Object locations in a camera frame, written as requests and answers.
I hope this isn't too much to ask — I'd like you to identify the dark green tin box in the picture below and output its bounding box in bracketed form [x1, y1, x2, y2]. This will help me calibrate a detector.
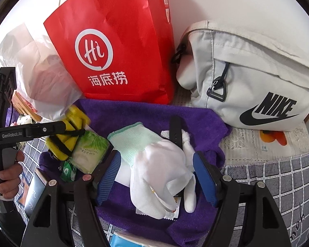
[23, 168, 48, 218]

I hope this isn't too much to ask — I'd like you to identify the yellow pad with black straps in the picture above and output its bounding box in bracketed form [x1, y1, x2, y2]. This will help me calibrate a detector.
[46, 105, 91, 161]

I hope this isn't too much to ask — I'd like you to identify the grey waist bag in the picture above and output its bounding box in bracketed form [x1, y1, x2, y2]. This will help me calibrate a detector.
[171, 20, 309, 135]

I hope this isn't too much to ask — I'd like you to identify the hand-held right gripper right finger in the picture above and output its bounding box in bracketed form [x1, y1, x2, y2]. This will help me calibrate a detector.
[193, 151, 291, 247]

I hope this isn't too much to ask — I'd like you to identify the white plastic shopping bag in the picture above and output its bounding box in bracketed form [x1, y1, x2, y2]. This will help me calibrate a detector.
[0, 22, 83, 121]

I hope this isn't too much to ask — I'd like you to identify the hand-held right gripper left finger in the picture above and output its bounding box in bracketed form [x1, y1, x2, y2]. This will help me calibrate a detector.
[23, 157, 121, 247]

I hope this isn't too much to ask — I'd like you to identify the person's left hand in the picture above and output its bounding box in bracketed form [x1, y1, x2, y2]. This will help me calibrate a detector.
[0, 150, 25, 202]

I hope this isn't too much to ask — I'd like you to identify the grey checked cloth with star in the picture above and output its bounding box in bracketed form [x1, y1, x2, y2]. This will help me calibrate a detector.
[5, 131, 309, 247]

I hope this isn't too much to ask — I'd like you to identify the green wet wipe packet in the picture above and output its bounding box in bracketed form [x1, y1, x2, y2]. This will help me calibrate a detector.
[60, 161, 78, 182]

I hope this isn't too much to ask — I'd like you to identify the blue tissue pack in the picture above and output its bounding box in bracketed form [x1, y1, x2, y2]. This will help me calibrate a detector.
[109, 233, 155, 247]

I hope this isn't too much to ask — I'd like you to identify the red paper shopping bag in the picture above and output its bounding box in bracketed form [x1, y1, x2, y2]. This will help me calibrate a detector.
[43, 0, 176, 105]

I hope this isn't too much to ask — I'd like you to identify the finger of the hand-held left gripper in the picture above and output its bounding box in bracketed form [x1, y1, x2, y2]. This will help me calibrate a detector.
[25, 120, 90, 139]

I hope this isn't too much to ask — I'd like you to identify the fruit print packet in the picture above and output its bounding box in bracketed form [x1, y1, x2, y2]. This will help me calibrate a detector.
[136, 197, 180, 221]

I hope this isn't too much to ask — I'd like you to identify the light green tissue pack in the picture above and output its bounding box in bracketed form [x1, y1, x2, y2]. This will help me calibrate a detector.
[71, 131, 111, 175]

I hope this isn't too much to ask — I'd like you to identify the purple towel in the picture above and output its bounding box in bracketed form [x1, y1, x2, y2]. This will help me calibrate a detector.
[40, 98, 232, 247]

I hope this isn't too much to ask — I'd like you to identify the black strap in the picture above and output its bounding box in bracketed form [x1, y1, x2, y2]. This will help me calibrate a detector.
[169, 117, 184, 150]

